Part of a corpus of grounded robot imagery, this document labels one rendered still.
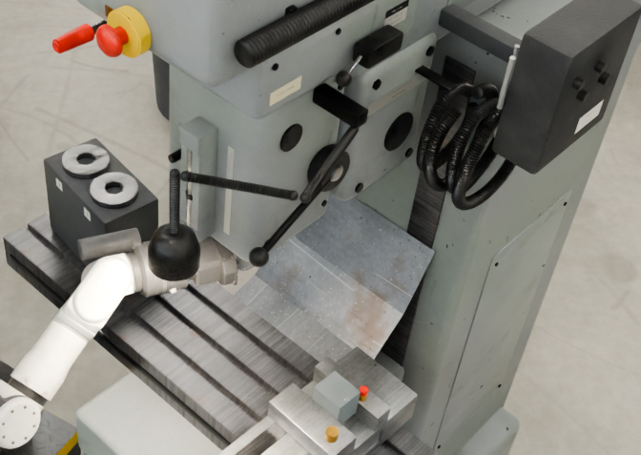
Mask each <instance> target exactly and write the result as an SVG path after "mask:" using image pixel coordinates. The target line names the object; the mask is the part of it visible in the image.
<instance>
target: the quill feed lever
mask: <svg viewBox="0 0 641 455"><path fill-rule="evenodd" d="M335 147H336V144H330V145H327V146H325V147H323V148H322V149H320V150H319V151H318V152H317V154H316V155H315V156H314V158H313V159H312V161H311V163H310V165H309V168H308V173H307V176H308V181H309V183H310V181H311V180H312V179H313V177H314V176H315V174H316V173H317V171H318V170H319V169H320V167H321V166H322V164H323V163H324V161H325V160H326V158H327V157H329V155H330V154H331V153H332V151H333V150H334V148H335ZM349 164H350V157H349V153H348V152H346V151H344V153H343V154H342V156H341V157H340V159H339V160H338V162H337V163H336V164H335V166H334V167H333V169H332V170H331V172H330V173H329V174H328V176H327V177H326V179H325V180H324V182H323V183H322V184H321V186H320V187H319V189H318V190H317V191H316V192H315V194H314V195H313V197H312V198H311V200H310V201H309V202H308V203H301V204H300V205H299V206H298V207H297V208H296V209H295V211H294V212H293V213H292V214H291V215H290V216H289V217H288V219H286V220H285V221H284V222H283V223H282V224H281V226H280V227H279V228H278V230H277V231H276V232H275V234H273V235H272V236H271V237H270V238H269V239H268V241H267V242H266V243H265V244H264V245H263V246H262V247H256V248H254V249H252V250H251V251H250V253H249V261H250V263H251V264H252V265H253V266H255V267H262V266H264V265H266V264H267V262H268V260H269V254H268V252H269V251H270V250H271V249H272V248H273V247H274V246H275V244H276V243H277V242H278V241H279V240H280V239H281V237H282V236H283V235H284V234H285V233H286V232H287V231H288V229H289V228H290V227H291V226H292V225H293V224H294V223H295V221H296V220H297V219H298V218H299V217H300V215H301V214H302V213H303V212H304V211H305V210H306V209H307V207H308V206H309V205H310V204H311V203H312V202H313V201H314V199H315V198H316V197H317V196H318V195H319V194H320V193H321V192H327V191H330V190H332V189H334V188H335V187H337V186H338V185H339V184H340V183H341V181H342V180H343V178H344V177H345V175H346V173H347V171H348V168H349Z"/></svg>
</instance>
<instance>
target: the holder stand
mask: <svg viewBox="0 0 641 455"><path fill-rule="evenodd" d="M44 168H45V177H46V186H47V195H48V203H49V212H50V221H51V227H52V229H53V230H54V231H55V233H56V234H57V235H59V236H60V237H61V238H62V240H63V241H64V242H65V243H66V244H67V245H68V246H69V247H70V248H71V250H72V251H73V252H74V253H75V254H76V255H77V256H78V257H79V259H80V260H81V261H82V262H83V263H84V264H85V265H86V266H88V265H89V264H90V263H92V262H93V261H96V260H98V259H102V258H104V257H107V256H104V257H100V258H95V259H87V260H82V259H81V257H80V255H79V251H78V248H77V247H78V245H77V240H78V239H82V238H90V237H94V236H99V235H104V234H109V233H113V232H118V231H122V230H127V229H132V228H137V230H138V232H139V234H140V238H141V242H144V241H149V240H151V238H152V236H153V234H154V232H155V230H156V229H157V228H158V198H157V197H156V196H155V195H154V194H153V193H152V192H151V191H150V190H149V189H148V188H147V187H146V186H145V185H144V184H143V183H142V182H141V181H140V180H139V179H138V178H137V177H136V176H134V175H133V174H132V173H131V172H130V171H129V170H128V169H127V168H126V167H125V166H124V165H123V164H122V163H121V162H120V161H119V160H118V159H117V158H116V157H115V156H114V155H113V154H112V153H111V152H110V151H109V150H108V149H107V148H106V147H105V146H104V145H103V144H102V143H101V142H100V141H99V140H98V139H97V138H94V139H91V140H89V141H86V142H84V143H81V144H79V145H77V146H73V147H72V148H70V149H68V150H66V151H63V152H61V153H58V154H56V155H52V156H50V157H47V158H45V159H44Z"/></svg>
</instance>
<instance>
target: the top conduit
mask: <svg viewBox="0 0 641 455"><path fill-rule="evenodd" d="M373 1H374V0H315V1H312V2H311V3H309V4H307V5H305V6H303V7H301V8H299V9H298V8H297V7H296V6H295V5H291V6H289V7H287V8H286V9H285V16H283V17H281V19H278V20H277V21H274V22H273V23H271V24H269V25H267V26H265V27H263V28H261V29H259V30H257V31H254V32H253V33H251V34H249V35H247V36H245V37H244V38H241V39H240V40H238V41H237V42H236V44H235V48H234V52H235V56H236V59H237V61H238V62H239V64H241V65H242V66H243V67H246V68H248V69H252V68H253V67H255V66H256V65H258V64H260V63H261V62H263V61H265V60H267V59H269V58H271V57H272V56H274V55H276V54H278V53H280V52H282V51H284V50H286V49H288V48H290V47H292V46H293V45H295V44H297V43H299V42H300V41H302V40H303V39H305V38H307V37H309V36H310V35H312V34H314V33H316V32H318V31H320V30H322V29H324V28H326V27H327V26H329V25H331V24H333V23H335V22H337V21H339V20H340V19H342V18H343V17H345V16H346V15H348V14H350V13H352V12H354V11H356V10H358V9H360V8H362V7H364V6H365V5H367V4H369V3H371V2H373Z"/></svg>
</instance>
